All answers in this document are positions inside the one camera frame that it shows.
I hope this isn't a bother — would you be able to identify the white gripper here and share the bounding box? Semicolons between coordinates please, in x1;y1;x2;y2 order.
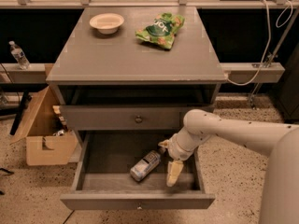
158;128;203;187

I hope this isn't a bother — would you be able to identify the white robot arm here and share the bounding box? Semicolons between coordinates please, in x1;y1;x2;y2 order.
160;109;299;224

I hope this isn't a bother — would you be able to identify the closed grey top drawer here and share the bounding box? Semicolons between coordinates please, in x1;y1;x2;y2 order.
60;105;214;131

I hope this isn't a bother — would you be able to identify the brass top drawer knob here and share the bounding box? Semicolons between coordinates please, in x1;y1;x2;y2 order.
135;116;143;123

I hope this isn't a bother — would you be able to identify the brass drawer knob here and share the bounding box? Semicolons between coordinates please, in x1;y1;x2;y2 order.
135;116;143;123
136;203;143;210

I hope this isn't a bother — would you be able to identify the brass middle drawer knob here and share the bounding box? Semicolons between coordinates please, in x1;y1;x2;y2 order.
136;203;143;210

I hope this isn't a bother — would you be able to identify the open grey middle drawer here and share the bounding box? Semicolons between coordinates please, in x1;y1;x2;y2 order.
61;131;215;210

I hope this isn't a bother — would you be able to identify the grey drawer cabinet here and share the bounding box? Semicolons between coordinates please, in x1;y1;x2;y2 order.
46;6;228;211

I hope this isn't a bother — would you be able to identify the clear water bottle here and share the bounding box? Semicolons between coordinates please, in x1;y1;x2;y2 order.
8;41;30;70

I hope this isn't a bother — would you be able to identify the cardboard box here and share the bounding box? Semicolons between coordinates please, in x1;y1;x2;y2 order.
10;87;78;166

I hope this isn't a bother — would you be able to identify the green chip bag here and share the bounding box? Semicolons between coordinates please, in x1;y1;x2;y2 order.
135;12;185;49

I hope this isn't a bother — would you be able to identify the white paper bowl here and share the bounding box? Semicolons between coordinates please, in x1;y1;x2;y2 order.
90;13;124;35

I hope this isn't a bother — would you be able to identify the white cable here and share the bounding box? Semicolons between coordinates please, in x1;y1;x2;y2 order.
226;0;295;87

